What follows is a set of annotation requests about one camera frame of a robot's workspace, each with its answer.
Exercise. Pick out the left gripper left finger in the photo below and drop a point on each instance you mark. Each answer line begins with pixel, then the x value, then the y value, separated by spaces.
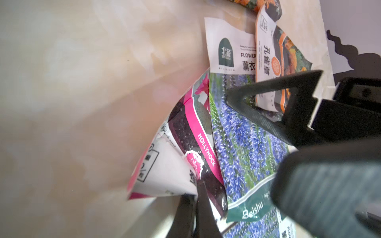
pixel 194 217

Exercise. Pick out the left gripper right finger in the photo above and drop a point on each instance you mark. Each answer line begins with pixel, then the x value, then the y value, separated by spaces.
pixel 332 190

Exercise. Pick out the marigold seed packet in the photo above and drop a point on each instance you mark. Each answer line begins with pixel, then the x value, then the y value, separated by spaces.
pixel 254 5
pixel 277 56

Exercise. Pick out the lavender seed packet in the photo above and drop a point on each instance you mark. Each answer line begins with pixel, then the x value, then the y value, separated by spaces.
pixel 248 155
pixel 255 222

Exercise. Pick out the hollyhock seed packet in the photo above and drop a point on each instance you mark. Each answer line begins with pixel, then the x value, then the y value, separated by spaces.
pixel 183 153

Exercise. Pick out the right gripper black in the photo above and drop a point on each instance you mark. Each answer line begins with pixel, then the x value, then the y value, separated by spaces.
pixel 283 107

